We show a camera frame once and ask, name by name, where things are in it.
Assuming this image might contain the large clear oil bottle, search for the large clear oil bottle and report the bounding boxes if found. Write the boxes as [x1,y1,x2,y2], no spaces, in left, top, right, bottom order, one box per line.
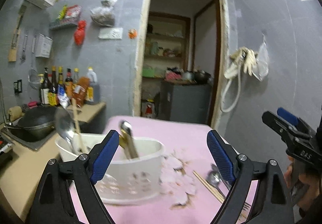
[85,66,100,105]

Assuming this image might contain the large steel spoon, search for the large steel spoon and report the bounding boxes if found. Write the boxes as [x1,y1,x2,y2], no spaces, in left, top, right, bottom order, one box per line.
[55,108,77,154]

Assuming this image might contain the wooden chopstick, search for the wooden chopstick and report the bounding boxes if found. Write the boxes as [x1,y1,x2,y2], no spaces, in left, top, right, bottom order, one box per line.
[193,171,225,204]

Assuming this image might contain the wooden spatula in holder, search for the wooden spatula in holder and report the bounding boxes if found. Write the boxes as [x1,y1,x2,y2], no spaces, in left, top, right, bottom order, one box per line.
[71,98,88,153]

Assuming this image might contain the pink floral tablecloth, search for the pink floral tablecloth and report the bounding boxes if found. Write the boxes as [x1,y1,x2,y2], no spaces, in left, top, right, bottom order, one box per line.
[105,116,221,223]

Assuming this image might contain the clear plastic bag on hook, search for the clear plastic bag on hook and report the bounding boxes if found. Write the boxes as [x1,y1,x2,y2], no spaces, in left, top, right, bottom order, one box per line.
[253,34,270,81]

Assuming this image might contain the white wall socket strip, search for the white wall socket strip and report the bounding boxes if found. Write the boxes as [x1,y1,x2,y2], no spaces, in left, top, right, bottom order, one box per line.
[98,27,123,40]

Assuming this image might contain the white gloves on hook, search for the white gloves on hook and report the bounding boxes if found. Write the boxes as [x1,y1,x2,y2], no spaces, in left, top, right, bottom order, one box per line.
[230,47,258,76]

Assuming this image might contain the dark soy sauce bottle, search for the dark soy sauce bottle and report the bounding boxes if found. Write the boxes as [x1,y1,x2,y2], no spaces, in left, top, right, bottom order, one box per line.
[40,67,51,105]

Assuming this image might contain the grey cabinet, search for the grey cabinet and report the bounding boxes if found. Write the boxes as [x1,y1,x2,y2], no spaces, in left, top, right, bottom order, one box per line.
[158,81,212,124]

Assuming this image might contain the white coiled cable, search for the white coiled cable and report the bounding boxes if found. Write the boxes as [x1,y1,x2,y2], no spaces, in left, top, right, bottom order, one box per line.
[220,61,243,114]

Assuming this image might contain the black wok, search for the black wok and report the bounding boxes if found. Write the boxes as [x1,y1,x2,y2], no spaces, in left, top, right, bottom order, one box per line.
[4,106,57,142]

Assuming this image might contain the wall spice rack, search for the wall spice rack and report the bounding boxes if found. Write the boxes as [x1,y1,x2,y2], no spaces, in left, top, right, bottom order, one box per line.
[49,4,82,31]

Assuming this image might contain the red plastic bag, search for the red plastic bag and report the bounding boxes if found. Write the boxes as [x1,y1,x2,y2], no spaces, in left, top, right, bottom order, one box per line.
[74,20,87,46]

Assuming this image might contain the right hand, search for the right hand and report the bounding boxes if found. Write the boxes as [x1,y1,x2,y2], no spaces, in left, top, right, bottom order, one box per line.
[284,162,322,212]

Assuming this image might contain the wooden pantry shelf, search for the wooden pantry shelf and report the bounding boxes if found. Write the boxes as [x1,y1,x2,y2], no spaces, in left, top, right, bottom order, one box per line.
[140,11,190,118]

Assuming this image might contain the grey hanging plastic bag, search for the grey hanging plastic bag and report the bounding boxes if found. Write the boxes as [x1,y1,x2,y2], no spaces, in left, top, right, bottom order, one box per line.
[90,0,117,27]

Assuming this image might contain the white plastic utensil holder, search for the white plastic utensil holder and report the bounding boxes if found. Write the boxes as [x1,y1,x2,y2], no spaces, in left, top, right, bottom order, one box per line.
[55,133,166,206]

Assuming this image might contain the orange snack packet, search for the orange snack packet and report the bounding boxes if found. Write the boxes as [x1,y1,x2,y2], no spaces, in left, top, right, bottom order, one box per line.
[73,76,90,108]

